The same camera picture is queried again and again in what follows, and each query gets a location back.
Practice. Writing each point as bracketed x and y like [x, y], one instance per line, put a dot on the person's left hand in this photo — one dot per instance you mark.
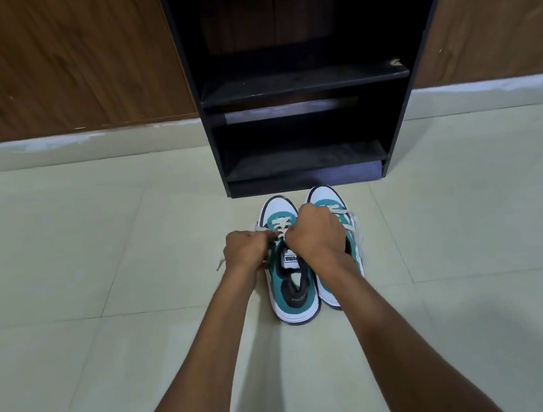
[244, 253]

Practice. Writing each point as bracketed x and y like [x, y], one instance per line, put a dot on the person's right hand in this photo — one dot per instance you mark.
[316, 232]

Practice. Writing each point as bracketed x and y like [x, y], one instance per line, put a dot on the person's left fingers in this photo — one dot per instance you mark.
[268, 237]

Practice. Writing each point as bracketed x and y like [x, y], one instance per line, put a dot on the person's right fingers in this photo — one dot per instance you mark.
[295, 232]

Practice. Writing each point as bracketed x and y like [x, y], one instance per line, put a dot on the teal and white sneaker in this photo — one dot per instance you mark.
[291, 280]
[344, 248]

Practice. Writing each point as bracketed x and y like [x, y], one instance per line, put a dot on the person's left forearm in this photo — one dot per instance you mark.
[198, 367]

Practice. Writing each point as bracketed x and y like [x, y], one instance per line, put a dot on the person's right forearm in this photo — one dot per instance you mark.
[394, 342]

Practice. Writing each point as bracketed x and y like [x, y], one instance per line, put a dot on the black wooden shoe rack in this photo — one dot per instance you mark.
[301, 74]

